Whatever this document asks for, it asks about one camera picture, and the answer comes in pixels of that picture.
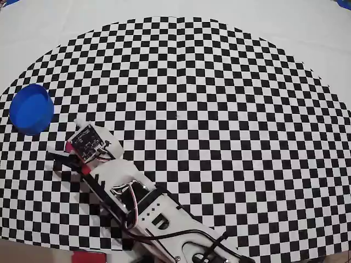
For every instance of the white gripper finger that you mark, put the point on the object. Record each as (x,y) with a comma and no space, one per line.
(113,145)

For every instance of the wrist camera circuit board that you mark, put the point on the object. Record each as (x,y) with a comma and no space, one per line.
(86,142)

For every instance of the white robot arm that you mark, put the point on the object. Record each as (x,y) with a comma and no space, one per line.
(170,219)

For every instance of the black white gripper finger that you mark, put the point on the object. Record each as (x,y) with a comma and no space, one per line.
(65,159)

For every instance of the black white checkered paper mat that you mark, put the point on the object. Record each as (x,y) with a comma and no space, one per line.
(246,82)

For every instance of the red flat box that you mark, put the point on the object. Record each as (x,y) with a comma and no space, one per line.
(89,258)

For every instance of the pink faceted ball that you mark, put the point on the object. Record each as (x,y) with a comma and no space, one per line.
(67,147)

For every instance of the blue round plastic box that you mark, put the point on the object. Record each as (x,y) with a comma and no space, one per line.
(30,112)

